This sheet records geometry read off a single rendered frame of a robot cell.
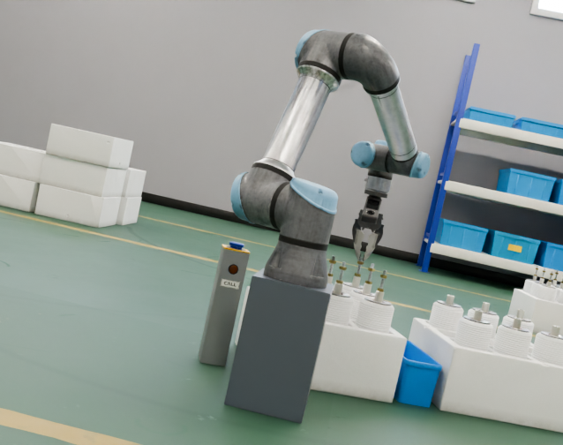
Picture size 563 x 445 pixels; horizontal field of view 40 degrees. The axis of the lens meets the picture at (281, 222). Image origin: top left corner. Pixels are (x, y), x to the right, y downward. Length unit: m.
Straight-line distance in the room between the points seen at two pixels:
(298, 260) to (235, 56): 5.90
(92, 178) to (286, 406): 3.10
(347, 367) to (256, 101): 5.56
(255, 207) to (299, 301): 0.25
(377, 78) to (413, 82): 5.49
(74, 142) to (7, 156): 0.43
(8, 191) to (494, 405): 3.37
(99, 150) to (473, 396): 3.01
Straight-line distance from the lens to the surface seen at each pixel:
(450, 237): 6.69
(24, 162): 4.86
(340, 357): 2.08
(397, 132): 2.09
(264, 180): 1.84
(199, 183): 7.52
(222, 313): 2.08
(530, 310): 4.46
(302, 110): 1.92
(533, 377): 2.29
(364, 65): 1.93
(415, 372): 2.17
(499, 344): 2.30
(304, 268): 1.75
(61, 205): 4.74
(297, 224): 1.75
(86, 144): 4.69
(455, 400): 2.23
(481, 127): 6.69
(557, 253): 6.83
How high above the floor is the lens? 0.53
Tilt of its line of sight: 3 degrees down
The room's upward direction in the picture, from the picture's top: 12 degrees clockwise
